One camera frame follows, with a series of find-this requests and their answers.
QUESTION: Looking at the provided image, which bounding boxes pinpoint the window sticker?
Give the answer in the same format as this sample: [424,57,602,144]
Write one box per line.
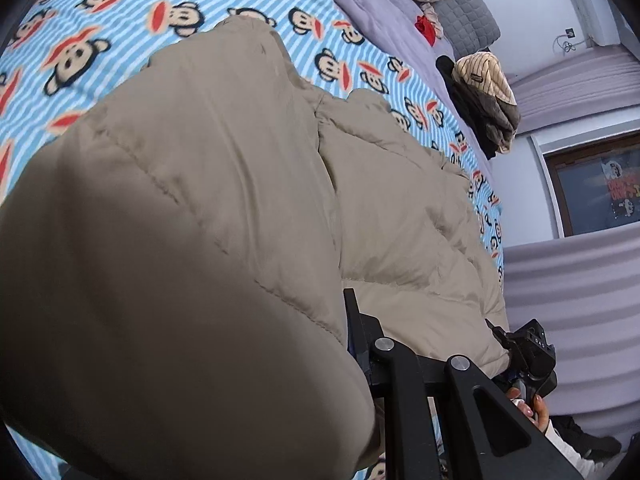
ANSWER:
[602,157,640,221]

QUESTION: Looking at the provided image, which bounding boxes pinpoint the person's right forearm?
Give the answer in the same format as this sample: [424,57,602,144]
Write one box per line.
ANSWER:
[542,417,603,480]

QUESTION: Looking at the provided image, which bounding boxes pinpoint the wall socket with cable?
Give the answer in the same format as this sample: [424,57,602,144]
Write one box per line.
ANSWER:
[552,27,578,56]

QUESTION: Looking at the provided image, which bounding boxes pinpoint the folded black clothes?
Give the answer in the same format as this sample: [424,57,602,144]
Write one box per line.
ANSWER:
[435,55,501,161]

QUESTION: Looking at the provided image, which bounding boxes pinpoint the brown fleece garment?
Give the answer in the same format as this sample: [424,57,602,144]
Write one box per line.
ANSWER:
[480,92,522,156]

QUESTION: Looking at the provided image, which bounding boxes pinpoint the grey quilted pillow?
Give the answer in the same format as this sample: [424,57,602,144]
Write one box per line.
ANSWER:
[430,0,502,58]

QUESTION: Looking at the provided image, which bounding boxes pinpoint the red cloth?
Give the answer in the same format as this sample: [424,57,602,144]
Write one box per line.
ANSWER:
[414,15,438,47]

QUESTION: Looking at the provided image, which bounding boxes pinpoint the beige striped garment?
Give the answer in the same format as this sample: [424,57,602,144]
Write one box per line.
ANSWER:
[452,51,518,108]

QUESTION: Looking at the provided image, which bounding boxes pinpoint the dark framed window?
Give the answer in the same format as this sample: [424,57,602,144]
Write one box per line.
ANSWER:
[542,132,640,238]

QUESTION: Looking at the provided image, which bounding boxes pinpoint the beige puffer jacket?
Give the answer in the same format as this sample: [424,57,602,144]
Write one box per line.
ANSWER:
[0,15,511,480]

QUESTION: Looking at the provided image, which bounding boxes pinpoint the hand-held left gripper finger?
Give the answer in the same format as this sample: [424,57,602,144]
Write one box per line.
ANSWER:
[344,288,583,480]

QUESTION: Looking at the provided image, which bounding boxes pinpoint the person's right hand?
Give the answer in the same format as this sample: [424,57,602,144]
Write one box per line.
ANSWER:
[507,387,551,433]

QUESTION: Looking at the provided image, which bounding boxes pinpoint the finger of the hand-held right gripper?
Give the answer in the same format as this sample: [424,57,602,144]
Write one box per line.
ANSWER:
[485,319,512,356]

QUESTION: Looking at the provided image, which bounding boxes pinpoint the black shoe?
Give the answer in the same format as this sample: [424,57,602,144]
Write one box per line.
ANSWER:
[552,414,623,461]

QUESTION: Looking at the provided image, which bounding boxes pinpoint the pink cloth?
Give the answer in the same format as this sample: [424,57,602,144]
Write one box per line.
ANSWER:
[419,2,443,41]

